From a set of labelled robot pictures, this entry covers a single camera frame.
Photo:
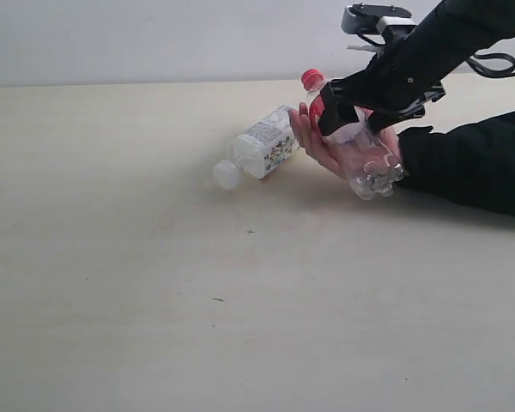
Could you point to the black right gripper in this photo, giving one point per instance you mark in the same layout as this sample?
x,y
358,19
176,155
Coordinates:
x,y
393,84

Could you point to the clear cola bottle red label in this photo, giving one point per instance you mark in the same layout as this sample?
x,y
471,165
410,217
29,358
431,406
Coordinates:
x,y
358,135

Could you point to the black sleeved forearm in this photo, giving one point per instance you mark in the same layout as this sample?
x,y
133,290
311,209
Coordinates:
x,y
472,165

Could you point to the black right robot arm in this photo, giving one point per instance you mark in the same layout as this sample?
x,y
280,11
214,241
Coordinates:
x,y
452,33

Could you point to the white floral label bottle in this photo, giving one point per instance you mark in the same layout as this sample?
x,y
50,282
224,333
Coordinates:
x,y
258,151

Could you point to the person's open bare hand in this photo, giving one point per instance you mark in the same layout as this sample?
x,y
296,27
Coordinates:
x,y
343,160

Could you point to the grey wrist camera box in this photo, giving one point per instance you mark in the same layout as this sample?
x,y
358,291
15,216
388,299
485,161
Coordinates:
x,y
372,18

